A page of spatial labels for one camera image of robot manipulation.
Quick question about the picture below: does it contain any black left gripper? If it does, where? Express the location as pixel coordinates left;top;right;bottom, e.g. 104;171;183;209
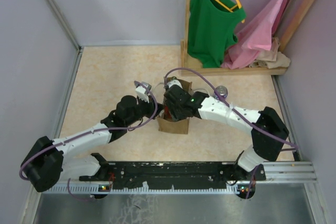
126;94;165;126

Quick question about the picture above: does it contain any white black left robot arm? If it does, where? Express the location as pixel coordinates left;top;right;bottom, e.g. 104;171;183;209
20;95;163;193

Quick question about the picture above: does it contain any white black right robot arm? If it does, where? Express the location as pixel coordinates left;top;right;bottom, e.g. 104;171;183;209
164;84;289;180

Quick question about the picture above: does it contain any green tank top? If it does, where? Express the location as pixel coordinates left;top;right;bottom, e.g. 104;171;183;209
187;0;246;68

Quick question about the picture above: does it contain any beige crumpled cloth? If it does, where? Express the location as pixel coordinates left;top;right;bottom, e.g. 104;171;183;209
248;37;291;69

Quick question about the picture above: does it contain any pink garment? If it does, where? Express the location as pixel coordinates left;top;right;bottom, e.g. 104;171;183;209
221;0;287;69

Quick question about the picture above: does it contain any wooden clothes rack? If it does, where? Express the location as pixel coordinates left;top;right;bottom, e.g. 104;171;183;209
180;0;315;76

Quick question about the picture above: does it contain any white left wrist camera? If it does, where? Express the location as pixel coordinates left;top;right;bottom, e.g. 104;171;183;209
134;82;152;103

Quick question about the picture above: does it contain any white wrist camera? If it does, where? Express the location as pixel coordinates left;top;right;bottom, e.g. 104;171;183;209
164;78;183;90
134;82;152;103

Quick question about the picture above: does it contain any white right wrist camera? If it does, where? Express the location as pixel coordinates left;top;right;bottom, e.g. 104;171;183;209
164;78;183;90

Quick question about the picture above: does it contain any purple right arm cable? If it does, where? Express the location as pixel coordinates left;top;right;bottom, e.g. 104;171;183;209
163;67;299;199

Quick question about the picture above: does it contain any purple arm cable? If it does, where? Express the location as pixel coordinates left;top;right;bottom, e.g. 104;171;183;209
163;67;299;199
18;80;159;202

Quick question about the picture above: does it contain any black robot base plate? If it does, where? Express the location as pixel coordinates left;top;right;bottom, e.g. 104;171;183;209
79;153;266;199

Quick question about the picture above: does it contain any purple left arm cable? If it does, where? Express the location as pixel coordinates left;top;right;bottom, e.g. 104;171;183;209
18;80;159;202

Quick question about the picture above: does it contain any aluminium frame rail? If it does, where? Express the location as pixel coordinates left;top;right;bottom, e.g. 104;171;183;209
45;0;81;51

